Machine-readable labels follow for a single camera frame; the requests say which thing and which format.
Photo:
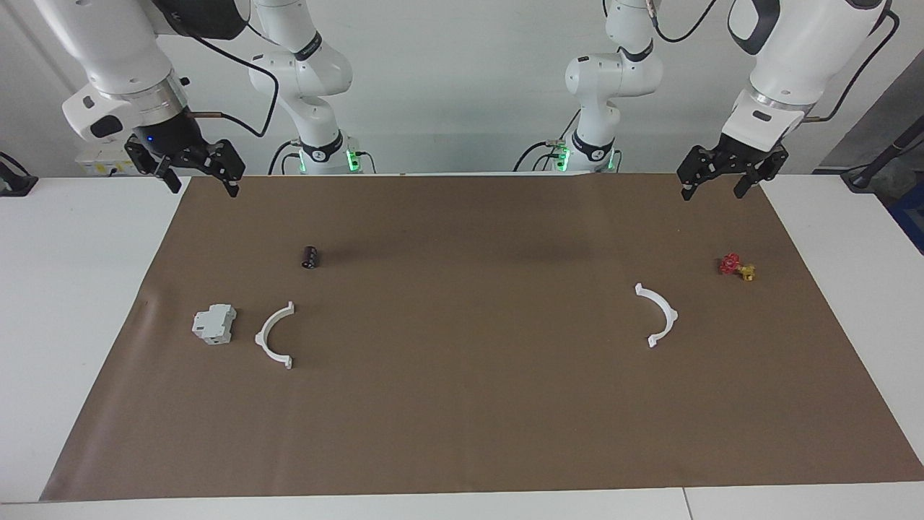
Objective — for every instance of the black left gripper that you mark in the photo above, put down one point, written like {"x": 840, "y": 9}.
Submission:
{"x": 743, "y": 155}

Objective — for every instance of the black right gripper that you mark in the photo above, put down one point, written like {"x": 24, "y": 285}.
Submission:
{"x": 173, "y": 139}

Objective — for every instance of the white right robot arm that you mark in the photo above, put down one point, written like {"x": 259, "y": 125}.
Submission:
{"x": 108, "y": 50}

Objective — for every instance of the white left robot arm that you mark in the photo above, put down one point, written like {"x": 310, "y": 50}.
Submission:
{"x": 801, "y": 50}

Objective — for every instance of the white power socket box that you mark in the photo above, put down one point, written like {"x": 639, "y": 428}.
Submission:
{"x": 97, "y": 166}

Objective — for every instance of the red and yellow valve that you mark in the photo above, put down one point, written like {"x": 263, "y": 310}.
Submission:
{"x": 730, "y": 264}

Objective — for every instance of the black stand base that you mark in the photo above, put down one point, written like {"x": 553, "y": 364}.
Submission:
{"x": 863, "y": 177}

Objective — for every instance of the black cylindrical capacitor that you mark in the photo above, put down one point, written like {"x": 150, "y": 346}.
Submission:
{"x": 311, "y": 257}

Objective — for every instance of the white circuit breaker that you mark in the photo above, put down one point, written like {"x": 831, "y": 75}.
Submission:
{"x": 214, "y": 323}

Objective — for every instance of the grey partition panel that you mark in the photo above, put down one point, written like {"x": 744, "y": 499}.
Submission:
{"x": 888, "y": 108}

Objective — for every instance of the black table clamp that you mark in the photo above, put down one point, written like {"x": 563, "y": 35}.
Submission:
{"x": 14, "y": 184}

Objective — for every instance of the blue crate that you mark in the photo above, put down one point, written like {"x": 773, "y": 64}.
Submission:
{"x": 911, "y": 217}

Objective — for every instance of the brown paper mat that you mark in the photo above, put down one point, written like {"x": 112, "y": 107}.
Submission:
{"x": 462, "y": 404}

